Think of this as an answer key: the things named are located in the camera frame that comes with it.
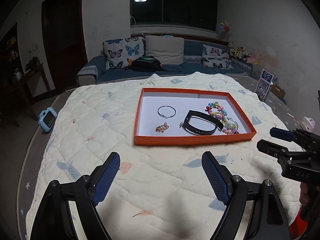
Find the beige cushion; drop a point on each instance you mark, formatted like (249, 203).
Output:
(167, 50)

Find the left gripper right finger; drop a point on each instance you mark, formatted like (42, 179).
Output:
(227, 187)

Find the colourful pinwheel flower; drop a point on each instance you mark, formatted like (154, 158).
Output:
(225, 30)

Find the person's right hand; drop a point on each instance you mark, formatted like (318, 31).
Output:
(304, 197)

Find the blue sofa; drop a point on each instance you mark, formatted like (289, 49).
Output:
(96, 72)

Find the blue toy camera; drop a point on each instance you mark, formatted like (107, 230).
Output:
(47, 119)

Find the black backpack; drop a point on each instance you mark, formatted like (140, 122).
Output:
(145, 64)

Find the plush toys pile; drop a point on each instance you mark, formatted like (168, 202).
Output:
(240, 53)

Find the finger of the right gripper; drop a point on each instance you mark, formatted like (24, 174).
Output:
(272, 149)
(282, 134)

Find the dark wooden side table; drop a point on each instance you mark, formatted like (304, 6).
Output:
(34, 81)

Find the orange shallow tray box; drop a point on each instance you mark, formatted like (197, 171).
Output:
(179, 117)

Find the silver hoop bangle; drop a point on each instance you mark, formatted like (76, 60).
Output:
(166, 111)

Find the blue white printed box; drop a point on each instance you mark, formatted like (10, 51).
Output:
(264, 84)

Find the small butterfly pillow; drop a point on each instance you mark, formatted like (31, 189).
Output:
(213, 57)

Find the white quilted blanket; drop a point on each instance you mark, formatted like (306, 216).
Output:
(159, 192)

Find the black smart band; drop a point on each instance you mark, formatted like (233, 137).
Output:
(199, 123)

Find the large butterfly pillow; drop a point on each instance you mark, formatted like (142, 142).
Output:
(119, 53)

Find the white pink small device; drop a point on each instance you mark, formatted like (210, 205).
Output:
(309, 124)

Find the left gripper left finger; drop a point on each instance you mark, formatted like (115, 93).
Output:
(92, 189)

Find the dark window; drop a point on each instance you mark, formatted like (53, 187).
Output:
(199, 14)

